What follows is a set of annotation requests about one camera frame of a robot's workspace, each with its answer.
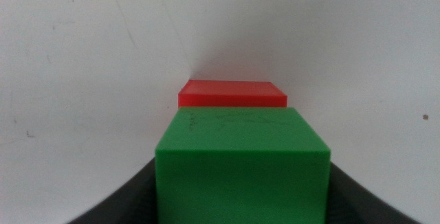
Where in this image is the green cube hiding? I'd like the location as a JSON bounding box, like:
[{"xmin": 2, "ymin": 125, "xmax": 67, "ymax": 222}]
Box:
[{"xmin": 154, "ymin": 106, "xmax": 332, "ymax": 224}]

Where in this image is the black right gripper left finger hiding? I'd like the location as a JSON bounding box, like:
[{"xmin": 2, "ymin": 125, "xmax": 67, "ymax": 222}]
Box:
[{"xmin": 67, "ymin": 157, "xmax": 157, "ymax": 224}]

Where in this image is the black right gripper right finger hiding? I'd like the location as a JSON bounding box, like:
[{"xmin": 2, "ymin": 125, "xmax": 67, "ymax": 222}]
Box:
[{"xmin": 325, "ymin": 161, "xmax": 423, "ymax": 224}]

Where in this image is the red cube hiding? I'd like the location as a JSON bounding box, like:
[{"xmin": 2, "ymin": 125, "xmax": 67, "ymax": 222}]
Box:
[{"xmin": 177, "ymin": 79, "xmax": 289, "ymax": 109}]

